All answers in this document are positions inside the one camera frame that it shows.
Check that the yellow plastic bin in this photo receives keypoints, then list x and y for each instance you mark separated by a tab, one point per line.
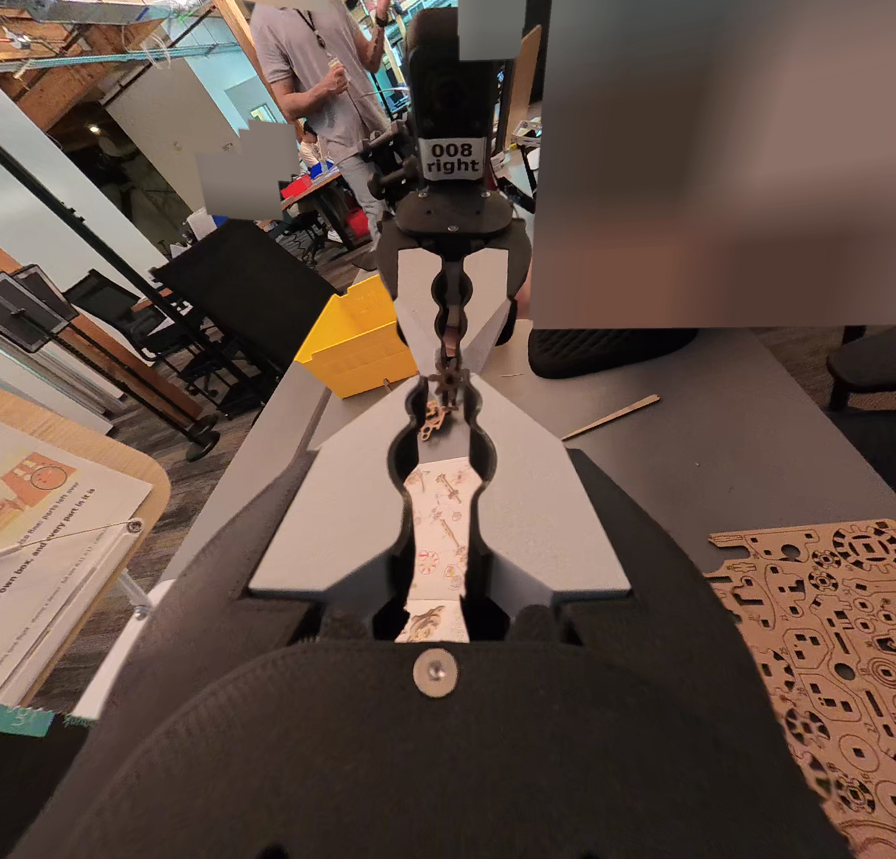
350	355

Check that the black knobbed stand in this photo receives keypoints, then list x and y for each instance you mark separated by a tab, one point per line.
392	166

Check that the black partition panel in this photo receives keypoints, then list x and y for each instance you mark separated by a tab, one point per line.
245	285

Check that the black model kit box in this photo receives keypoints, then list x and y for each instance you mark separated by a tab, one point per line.
24	722

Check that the wooden office desk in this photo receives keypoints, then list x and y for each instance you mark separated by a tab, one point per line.
315	194

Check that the white folding stand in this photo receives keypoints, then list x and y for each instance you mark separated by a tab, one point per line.
115	656
528	134

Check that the red storage bin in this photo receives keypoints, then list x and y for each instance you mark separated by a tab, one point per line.
297	187
357	225

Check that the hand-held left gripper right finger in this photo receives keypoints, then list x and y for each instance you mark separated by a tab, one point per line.
553	523

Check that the small wooden gear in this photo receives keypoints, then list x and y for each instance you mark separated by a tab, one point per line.
448	383

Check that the black oval mesh pad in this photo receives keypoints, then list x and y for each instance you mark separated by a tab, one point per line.
602	351

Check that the printed instruction booklet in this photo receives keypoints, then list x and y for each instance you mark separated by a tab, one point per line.
441	523

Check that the wooden cutout parts sheet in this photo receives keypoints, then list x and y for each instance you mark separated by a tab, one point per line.
728	579

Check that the assembled wooden sub-model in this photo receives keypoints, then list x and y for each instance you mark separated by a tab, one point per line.
434	425

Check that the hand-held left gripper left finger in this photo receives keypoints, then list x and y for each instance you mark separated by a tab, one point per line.
329	523

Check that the black chair seat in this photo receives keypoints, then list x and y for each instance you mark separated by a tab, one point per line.
864	365

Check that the long thin wooden strip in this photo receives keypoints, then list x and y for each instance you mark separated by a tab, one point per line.
612	416

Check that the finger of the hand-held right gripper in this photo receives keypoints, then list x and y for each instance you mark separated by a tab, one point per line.
416	299
490	299

